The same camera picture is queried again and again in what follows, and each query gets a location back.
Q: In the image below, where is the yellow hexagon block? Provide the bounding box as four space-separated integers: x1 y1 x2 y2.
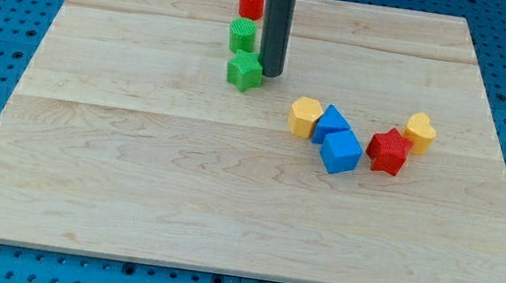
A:
288 97 323 139

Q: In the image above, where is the blue triangle block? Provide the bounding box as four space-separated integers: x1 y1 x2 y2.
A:
310 105 351 144

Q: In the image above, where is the green star block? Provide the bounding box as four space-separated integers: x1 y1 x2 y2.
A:
226 49 262 92

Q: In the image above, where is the blue cube block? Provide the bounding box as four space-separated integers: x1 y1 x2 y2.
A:
320 130 363 174

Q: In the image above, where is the green cylinder block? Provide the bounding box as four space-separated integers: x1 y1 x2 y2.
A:
228 17 257 53

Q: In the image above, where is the light wooden board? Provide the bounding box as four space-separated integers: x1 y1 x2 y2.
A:
0 0 506 283

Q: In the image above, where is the red star block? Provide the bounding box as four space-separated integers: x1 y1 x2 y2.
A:
366 129 414 177

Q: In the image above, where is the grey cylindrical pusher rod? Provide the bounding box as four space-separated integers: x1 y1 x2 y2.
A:
258 0 296 78

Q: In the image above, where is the red cylinder block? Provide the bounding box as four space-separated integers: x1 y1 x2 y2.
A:
238 0 265 21

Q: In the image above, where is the yellow heart block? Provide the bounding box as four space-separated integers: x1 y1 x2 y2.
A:
403 112 437 155

